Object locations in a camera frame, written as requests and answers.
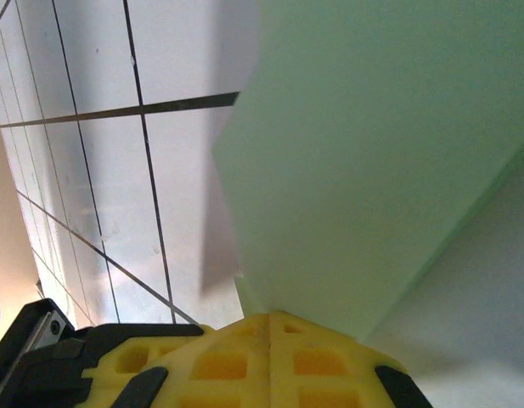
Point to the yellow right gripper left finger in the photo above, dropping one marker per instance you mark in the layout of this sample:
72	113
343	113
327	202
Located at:
219	370

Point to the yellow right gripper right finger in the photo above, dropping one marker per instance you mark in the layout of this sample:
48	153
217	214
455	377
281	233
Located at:
329	370

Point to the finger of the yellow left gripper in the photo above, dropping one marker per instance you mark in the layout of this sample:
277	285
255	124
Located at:
104	374

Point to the light green cloth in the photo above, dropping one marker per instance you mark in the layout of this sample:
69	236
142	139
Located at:
372	149

